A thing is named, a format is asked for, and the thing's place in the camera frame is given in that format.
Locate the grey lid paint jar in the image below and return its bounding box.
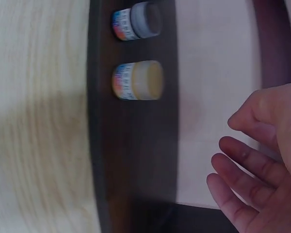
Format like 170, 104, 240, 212
110, 1, 162, 42

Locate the person's right hand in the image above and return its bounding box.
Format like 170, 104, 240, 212
206, 83, 291, 233

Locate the dark brown mat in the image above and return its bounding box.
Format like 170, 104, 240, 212
86, 0, 291, 233

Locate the white paper sheet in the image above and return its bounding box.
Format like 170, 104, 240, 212
175, 0, 266, 210

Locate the yellow lid paint jar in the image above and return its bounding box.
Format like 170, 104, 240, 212
111, 60, 164, 101

